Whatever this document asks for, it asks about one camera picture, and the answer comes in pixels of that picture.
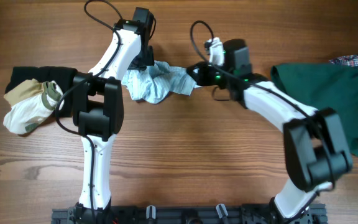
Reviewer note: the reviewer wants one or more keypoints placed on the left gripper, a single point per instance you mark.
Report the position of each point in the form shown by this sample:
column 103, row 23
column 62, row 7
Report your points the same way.
column 150, row 61

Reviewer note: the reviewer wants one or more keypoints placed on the red plaid garment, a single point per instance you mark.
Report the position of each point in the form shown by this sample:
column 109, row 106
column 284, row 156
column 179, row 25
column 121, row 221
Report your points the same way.
column 348, row 60

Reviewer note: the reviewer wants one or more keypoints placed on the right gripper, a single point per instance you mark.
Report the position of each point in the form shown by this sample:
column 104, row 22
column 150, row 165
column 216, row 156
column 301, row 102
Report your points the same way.
column 201, row 78

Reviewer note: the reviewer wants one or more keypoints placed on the dark green garment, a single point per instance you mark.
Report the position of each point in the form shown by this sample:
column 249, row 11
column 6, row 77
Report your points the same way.
column 323, row 85

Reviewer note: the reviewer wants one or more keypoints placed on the white beige olive garment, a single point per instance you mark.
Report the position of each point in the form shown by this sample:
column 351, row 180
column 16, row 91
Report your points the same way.
column 31, row 102

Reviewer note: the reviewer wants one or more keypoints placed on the black folded garment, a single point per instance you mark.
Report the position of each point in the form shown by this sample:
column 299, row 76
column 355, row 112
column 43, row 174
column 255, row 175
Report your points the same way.
column 63, row 76

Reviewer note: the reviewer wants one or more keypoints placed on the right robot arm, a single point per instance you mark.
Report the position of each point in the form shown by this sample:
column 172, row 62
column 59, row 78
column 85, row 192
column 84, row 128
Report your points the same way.
column 315, row 147

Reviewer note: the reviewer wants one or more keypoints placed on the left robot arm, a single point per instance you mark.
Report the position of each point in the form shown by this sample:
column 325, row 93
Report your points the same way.
column 98, row 110

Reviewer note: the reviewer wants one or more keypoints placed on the light blue striped pants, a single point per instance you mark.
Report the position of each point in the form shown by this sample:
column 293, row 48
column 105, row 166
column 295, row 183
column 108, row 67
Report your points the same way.
column 155, row 82

